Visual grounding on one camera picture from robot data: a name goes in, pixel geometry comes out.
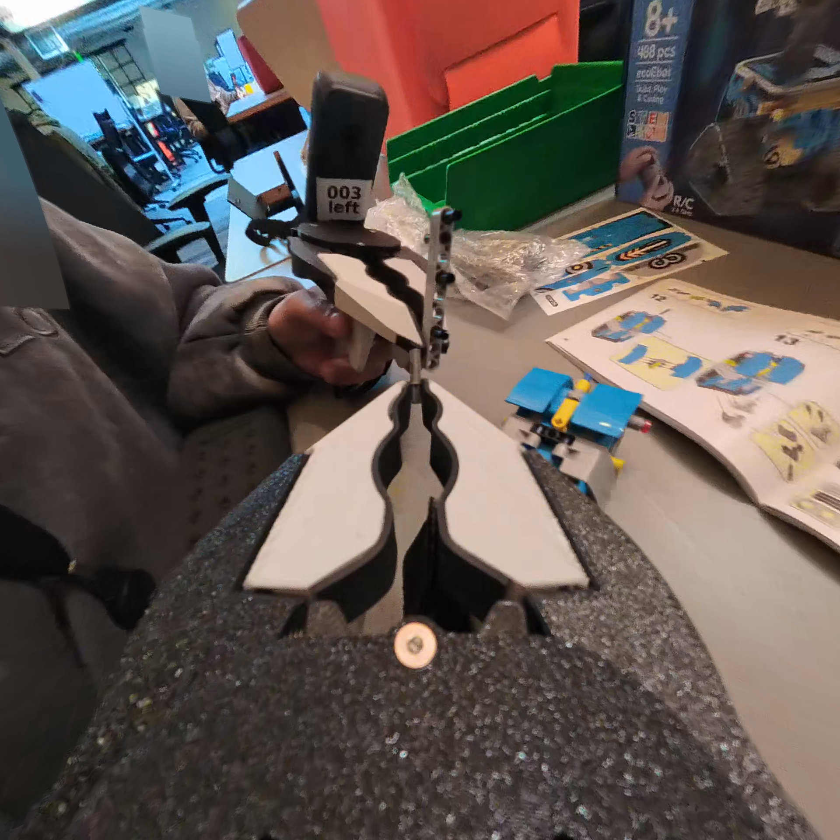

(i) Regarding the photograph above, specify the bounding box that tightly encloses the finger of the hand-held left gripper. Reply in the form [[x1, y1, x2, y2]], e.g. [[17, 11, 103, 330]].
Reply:
[[376, 251, 432, 311], [317, 251, 429, 370]]

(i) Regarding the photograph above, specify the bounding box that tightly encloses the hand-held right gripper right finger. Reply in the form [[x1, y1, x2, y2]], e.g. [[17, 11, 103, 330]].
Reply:
[[423, 381, 590, 601]]

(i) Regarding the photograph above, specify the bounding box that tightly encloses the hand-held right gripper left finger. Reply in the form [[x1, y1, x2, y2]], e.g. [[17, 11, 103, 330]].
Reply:
[[243, 379, 411, 593]]

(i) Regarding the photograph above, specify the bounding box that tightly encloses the grey perforated brick beam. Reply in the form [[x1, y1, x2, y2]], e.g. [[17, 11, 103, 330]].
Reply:
[[420, 206, 463, 370]]

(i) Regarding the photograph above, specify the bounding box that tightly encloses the person's left forearm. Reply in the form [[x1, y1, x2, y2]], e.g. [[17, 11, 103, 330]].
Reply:
[[164, 262, 309, 427]]

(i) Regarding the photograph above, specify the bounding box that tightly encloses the grey desk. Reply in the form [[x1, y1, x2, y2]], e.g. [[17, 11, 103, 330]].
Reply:
[[289, 184, 840, 840]]

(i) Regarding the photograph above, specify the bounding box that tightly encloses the person's left hand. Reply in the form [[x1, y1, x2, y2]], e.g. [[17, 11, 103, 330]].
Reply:
[[268, 289, 395, 389]]

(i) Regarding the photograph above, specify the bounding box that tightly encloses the crumpled clear plastic bag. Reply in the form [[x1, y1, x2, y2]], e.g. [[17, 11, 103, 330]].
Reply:
[[430, 226, 588, 320], [364, 174, 434, 247]]

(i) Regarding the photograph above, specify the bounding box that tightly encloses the orange felt bag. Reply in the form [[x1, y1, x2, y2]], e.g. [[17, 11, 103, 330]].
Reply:
[[315, 0, 581, 142]]

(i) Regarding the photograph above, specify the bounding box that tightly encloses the small angled stand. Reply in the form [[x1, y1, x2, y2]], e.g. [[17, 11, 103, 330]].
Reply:
[[226, 151, 306, 221]]

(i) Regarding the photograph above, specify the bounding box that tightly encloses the blue brick vehicle model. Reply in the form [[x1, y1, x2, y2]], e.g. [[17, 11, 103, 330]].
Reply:
[[502, 367, 654, 503]]

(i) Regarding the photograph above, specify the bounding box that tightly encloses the green plastic bin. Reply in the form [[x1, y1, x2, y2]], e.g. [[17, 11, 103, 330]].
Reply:
[[386, 61, 624, 232]]

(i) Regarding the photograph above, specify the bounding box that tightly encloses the black office chair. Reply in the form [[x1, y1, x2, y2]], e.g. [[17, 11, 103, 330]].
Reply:
[[141, 172, 229, 266]]

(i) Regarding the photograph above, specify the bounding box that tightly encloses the blue sticker sheet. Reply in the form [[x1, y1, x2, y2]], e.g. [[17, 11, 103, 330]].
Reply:
[[530, 208, 728, 316]]

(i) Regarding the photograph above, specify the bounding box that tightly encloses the building instruction booklet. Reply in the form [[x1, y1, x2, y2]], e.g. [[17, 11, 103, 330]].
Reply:
[[546, 279, 840, 552]]

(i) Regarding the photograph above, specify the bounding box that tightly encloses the black monitor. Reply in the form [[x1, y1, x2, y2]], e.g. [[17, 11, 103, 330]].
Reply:
[[577, 0, 636, 67]]

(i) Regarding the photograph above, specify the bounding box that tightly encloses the blue black toy box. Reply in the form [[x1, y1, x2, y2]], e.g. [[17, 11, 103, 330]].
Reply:
[[615, 0, 840, 257]]

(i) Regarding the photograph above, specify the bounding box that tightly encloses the black head strap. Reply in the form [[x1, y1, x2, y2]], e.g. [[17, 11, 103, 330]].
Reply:
[[246, 218, 296, 249]]

